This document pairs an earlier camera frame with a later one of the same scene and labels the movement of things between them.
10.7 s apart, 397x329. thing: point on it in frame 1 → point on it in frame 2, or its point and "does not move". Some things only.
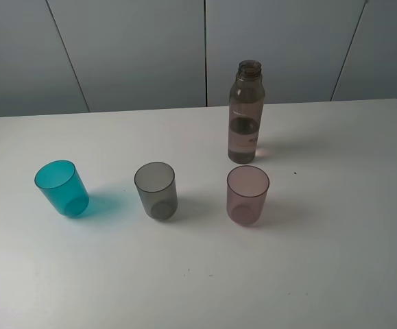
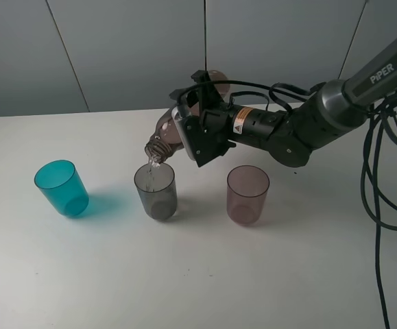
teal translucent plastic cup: x=59 y=180 does not move
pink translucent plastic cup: x=247 y=190 does not move
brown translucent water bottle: x=247 y=99 → x=166 y=137
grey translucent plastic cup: x=155 y=184 does not move
